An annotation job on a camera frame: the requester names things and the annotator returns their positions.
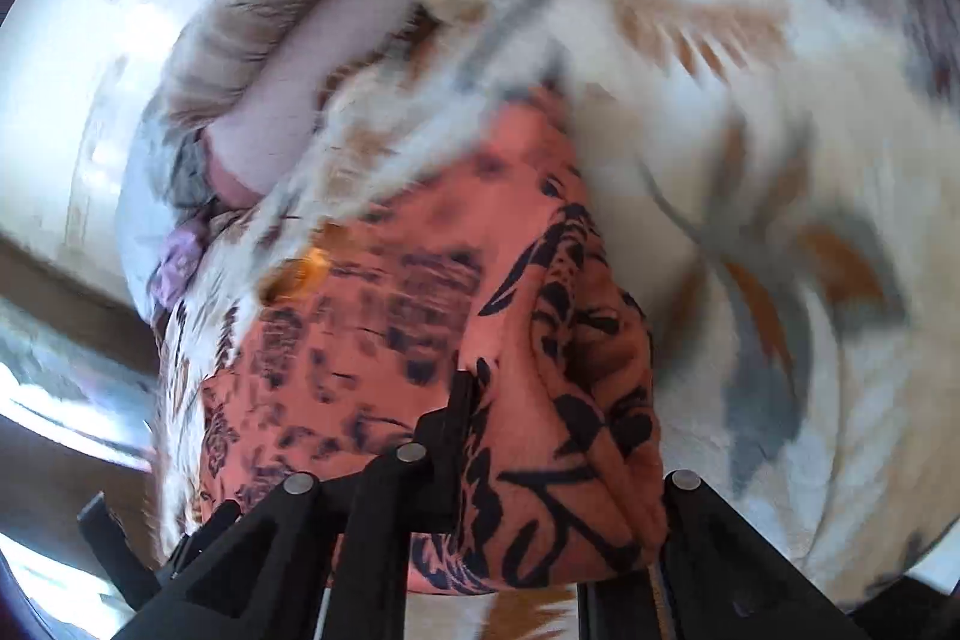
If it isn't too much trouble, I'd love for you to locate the leaf print blanket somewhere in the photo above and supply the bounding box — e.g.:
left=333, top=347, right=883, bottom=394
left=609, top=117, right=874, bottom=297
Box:
left=142, top=0, right=960, bottom=640

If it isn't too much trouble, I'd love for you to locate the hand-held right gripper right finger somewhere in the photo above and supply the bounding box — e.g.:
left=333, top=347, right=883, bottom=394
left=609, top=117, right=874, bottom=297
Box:
left=577, top=469, right=871, bottom=640

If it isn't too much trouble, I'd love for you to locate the purple cloth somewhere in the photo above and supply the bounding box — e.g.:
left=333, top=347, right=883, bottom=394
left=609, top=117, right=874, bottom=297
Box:
left=146, top=216, right=211, bottom=311

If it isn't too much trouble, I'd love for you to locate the stained glass door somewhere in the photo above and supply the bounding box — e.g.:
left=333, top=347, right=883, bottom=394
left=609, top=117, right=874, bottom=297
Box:
left=0, top=235, right=162, bottom=476

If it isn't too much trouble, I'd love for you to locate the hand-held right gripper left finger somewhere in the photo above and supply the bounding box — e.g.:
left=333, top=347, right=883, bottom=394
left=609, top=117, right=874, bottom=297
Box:
left=154, top=370, right=481, bottom=640

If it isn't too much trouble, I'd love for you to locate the orange floral shirt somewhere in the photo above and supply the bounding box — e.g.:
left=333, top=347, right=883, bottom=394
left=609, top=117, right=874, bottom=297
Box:
left=199, top=85, right=668, bottom=600

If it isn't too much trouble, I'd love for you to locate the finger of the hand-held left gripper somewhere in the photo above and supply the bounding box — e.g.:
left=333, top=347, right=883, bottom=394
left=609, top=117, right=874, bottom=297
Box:
left=169, top=499, right=242, bottom=570
left=77, top=492, right=162, bottom=611

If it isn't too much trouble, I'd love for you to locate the grey pillow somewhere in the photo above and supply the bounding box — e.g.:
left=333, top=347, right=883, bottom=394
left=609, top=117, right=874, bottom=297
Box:
left=116, top=107, right=226, bottom=311

